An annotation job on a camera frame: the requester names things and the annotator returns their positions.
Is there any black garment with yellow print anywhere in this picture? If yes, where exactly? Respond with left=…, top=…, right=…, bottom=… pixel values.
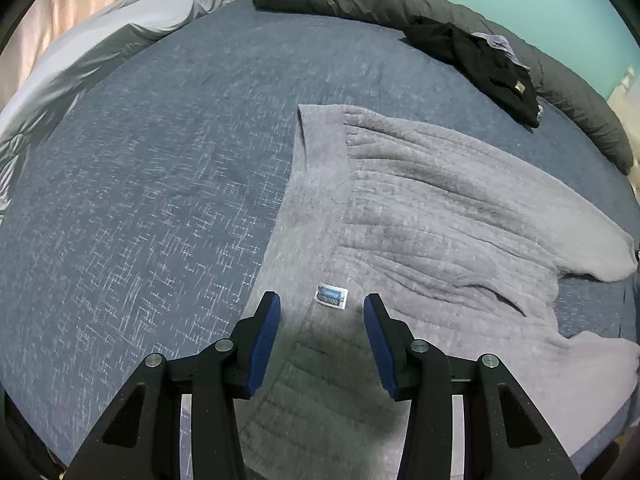
left=402, top=16, right=543, bottom=128

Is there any small lilac cloth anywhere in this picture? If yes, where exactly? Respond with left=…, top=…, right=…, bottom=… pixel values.
left=472, top=32, right=531, bottom=71

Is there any pale grey sheet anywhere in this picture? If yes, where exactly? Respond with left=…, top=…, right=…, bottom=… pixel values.
left=0, top=0, right=256, bottom=211

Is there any dark grey duvet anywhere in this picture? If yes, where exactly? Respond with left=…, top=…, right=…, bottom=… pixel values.
left=252, top=0, right=633, bottom=176

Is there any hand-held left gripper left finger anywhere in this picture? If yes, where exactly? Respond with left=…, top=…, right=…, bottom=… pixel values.
left=65, top=291, right=282, bottom=480

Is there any grey knitted sweater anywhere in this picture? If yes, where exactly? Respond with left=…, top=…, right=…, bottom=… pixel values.
left=235, top=104, right=640, bottom=480

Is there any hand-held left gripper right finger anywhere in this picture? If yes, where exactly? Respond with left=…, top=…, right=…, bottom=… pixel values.
left=363, top=292, right=583, bottom=480

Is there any bed with blue sheet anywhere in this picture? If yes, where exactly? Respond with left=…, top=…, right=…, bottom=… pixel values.
left=0, top=0, right=640, bottom=471

